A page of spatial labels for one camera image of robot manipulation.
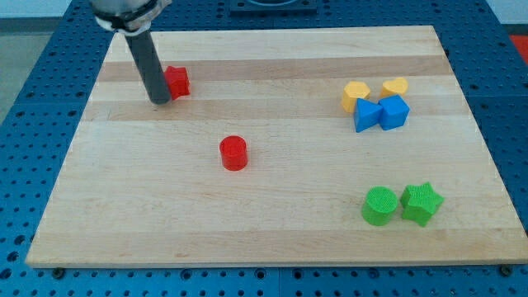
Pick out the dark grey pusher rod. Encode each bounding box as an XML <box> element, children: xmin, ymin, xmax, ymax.
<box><xmin>125</xmin><ymin>31</ymin><xmax>172</xmax><ymax>105</ymax></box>

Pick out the red star block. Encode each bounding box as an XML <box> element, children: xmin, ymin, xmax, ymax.
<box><xmin>164</xmin><ymin>66</ymin><xmax>191</xmax><ymax>100</ymax></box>

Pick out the wooden board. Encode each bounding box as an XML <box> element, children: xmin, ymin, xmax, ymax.
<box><xmin>26</xmin><ymin>26</ymin><xmax>527</xmax><ymax>269</ymax></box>

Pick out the green star block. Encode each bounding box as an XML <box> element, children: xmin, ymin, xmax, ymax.
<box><xmin>400</xmin><ymin>182</ymin><xmax>445</xmax><ymax>227</ymax></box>

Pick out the red cylinder block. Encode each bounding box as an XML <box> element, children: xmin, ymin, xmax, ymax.
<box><xmin>219</xmin><ymin>135</ymin><xmax>248</xmax><ymax>171</ymax></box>

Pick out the yellow hexagon block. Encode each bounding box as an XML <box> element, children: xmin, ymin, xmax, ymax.
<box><xmin>341</xmin><ymin>81</ymin><xmax>371</xmax><ymax>113</ymax></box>

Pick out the blue triangle block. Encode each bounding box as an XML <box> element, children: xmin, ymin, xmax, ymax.
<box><xmin>353</xmin><ymin>98</ymin><xmax>383</xmax><ymax>133</ymax></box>

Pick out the yellow heart block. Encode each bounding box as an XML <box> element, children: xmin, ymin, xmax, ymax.
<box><xmin>379</xmin><ymin>78</ymin><xmax>408</xmax><ymax>98</ymax></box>

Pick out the blue cube block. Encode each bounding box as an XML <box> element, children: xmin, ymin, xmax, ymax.
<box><xmin>378</xmin><ymin>95</ymin><xmax>410</xmax><ymax>130</ymax></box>

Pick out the green cylinder block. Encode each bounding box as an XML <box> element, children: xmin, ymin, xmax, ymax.
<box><xmin>361</xmin><ymin>186</ymin><xmax>398</xmax><ymax>226</ymax></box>

